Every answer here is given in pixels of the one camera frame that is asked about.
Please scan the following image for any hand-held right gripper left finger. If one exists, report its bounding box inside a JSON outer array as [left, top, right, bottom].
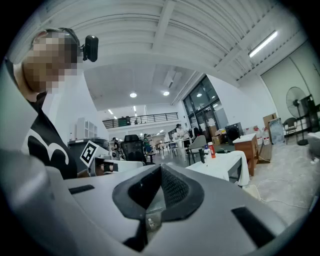
[[0, 149, 165, 256]]

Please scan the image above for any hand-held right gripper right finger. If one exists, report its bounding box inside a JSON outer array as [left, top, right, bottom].
[[146, 163, 289, 256]]

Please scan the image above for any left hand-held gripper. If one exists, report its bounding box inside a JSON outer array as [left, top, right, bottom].
[[79, 139, 120, 178]]

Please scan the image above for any white cleaning cloth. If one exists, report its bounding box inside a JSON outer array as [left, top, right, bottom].
[[186, 151, 251, 187]]

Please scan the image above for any brown cardboard piece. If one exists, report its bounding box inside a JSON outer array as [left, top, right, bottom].
[[262, 112, 278, 126]]

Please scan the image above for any person's left hand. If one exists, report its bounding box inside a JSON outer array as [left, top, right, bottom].
[[95, 159, 106, 176]]

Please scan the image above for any dark grey bin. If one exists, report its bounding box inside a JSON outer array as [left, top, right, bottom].
[[67, 136, 111, 173]]

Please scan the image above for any white shelf unit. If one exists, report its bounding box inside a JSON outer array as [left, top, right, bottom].
[[74, 117, 98, 140]]

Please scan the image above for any black office chair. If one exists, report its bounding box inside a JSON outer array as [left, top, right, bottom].
[[120, 134, 156, 165]]

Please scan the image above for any orange bottle with white cap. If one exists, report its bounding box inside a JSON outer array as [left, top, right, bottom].
[[207, 141, 217, 159]]

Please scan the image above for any person's torso in black shirt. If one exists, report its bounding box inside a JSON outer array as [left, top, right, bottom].
[[21, 91, 78, 180]]

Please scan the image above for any grey chair with black legs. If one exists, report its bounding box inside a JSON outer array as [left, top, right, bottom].
[[187, 134, 208, 166]]

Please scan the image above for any wooden cabinet with white basin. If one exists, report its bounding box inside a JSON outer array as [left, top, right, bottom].
[[232, 133, 260, 177]]

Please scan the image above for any black balcony railing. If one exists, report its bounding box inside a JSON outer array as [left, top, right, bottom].
[[102, 112, 179, 130]]

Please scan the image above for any white table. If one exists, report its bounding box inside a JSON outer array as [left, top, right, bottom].
[[158, 139, 191, 163]]

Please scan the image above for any cluster of clear water jugs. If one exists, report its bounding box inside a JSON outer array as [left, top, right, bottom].
[[243, 125, 272, 146]]

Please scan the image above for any marbled grey board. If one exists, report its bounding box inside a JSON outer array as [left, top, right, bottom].
[[268, 117, 286, 145]]

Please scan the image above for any person's head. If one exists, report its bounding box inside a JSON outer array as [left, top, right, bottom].
[[13, 27, 82, 101]]

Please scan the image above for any black metal chair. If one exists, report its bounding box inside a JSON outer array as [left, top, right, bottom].
[[283, 117, 300, 145]]

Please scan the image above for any ceiling air conditioner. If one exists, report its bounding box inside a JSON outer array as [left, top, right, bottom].
[[163, 69, 182, 88]]

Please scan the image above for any black standing fan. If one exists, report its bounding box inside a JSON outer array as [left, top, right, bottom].
[[285, 86, 310, 147]]

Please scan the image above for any black cabinet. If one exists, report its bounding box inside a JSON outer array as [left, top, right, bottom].
[[299, 94, 320, 133]]

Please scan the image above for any ceiling tube light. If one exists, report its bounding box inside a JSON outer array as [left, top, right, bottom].
[[248, 30, 279, 58]]

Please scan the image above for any white floor cable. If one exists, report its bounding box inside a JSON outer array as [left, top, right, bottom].
[[254, 176, 311, 209]]

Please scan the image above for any dark glass door wall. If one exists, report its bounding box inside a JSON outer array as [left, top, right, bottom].
[[182, 74, 226, 141]]

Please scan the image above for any black head camera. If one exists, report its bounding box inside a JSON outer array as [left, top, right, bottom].
[[82, 34, 99, 63]]

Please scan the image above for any black head strap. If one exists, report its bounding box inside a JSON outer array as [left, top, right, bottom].
[[58, 27, 84, 55]]

